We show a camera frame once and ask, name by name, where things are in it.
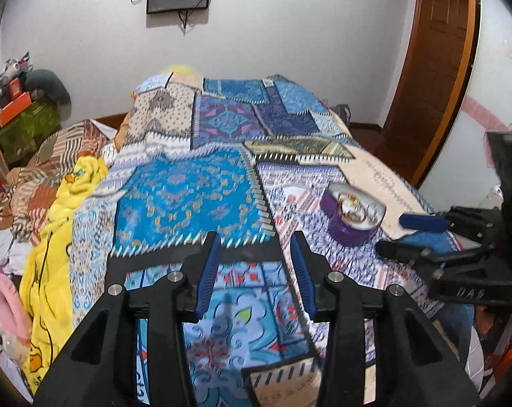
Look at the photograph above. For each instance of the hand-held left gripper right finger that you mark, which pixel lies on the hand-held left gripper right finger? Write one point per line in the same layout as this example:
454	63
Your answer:
300	275

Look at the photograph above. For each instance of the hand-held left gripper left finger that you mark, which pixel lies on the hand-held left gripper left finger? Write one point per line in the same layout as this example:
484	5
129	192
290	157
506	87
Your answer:
209	271

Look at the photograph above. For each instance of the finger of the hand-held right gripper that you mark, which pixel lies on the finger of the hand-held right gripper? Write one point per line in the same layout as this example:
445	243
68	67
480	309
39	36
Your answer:
408	251
425	222

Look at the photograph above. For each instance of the purple heart-shaped tin box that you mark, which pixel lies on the purple heart-shaped tin box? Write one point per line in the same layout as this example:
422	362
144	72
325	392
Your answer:
345	233

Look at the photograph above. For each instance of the blue patchwork blanket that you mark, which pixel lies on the blue patchwork blanket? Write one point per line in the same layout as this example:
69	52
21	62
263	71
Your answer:
188	190

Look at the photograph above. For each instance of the white heart-print wardrobe door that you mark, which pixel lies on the white heart-print wardrobe door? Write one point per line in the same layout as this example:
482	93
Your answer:
493	84

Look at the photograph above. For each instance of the grey backpack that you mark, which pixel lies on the grey backpack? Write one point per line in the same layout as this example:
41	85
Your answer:
342	112

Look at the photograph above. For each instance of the brown wooden door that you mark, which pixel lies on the brown wooden door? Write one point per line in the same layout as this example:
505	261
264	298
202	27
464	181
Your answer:
434	72

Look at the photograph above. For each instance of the yellow cartoon blanket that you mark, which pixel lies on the yellow cartoon blanket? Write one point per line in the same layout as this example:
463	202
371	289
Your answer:
52	263

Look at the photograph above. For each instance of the brown striped blanket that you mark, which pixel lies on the brown striped blanket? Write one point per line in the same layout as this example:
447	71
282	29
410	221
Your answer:
35	178

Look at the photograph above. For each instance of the yellow pillow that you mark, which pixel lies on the yellow pillow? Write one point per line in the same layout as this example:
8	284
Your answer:
181	70

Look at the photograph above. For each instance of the green patterned covered cabinet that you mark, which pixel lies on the green patterned covered cabinet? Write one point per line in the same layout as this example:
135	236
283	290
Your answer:
27	133

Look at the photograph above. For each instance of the orange box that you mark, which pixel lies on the orange box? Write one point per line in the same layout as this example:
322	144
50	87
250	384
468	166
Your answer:
14	108

